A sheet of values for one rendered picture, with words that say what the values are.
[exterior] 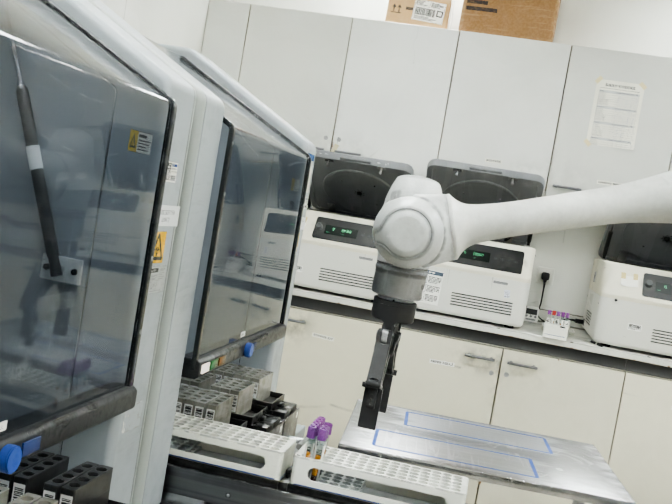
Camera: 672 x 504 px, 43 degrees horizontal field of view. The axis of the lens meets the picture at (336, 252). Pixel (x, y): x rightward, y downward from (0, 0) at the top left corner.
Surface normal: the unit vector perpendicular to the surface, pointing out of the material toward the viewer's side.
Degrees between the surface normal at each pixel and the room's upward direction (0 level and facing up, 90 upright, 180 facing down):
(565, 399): 90
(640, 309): 90
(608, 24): 90
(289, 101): 90
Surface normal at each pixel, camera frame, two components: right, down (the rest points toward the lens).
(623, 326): -0.20, 0.02
